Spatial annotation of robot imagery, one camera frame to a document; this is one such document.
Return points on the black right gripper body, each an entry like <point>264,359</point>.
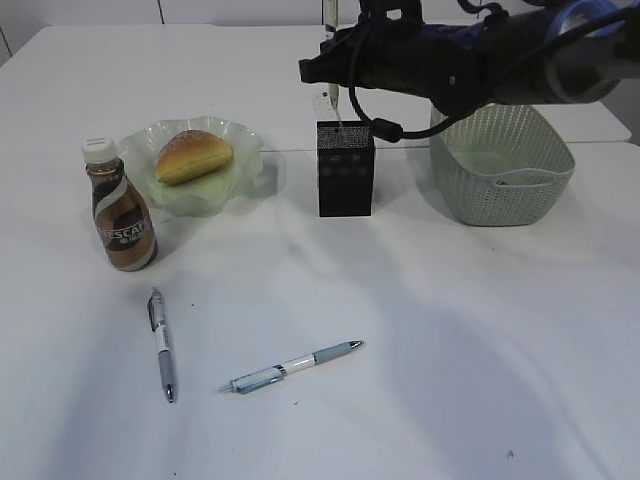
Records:
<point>446,64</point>

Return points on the clear plastic ruler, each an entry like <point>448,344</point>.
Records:
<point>326,104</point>

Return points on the sugared bread roll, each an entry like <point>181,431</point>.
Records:
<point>191,154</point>

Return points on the brown Nescafe coffee bottle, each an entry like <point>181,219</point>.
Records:
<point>120,214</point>

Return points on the blue clear ballpoint pen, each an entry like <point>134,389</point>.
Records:
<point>254,381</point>

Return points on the blue black right robot arm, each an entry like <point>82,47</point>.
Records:
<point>561,52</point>

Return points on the green woven plastic basket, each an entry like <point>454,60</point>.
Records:
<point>498,142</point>

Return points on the black mesh pen holder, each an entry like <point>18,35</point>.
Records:
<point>345,168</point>

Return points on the green wavy glass plate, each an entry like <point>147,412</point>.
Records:
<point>202,196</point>

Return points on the grey white ballpoint pen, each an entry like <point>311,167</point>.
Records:
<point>159,326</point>

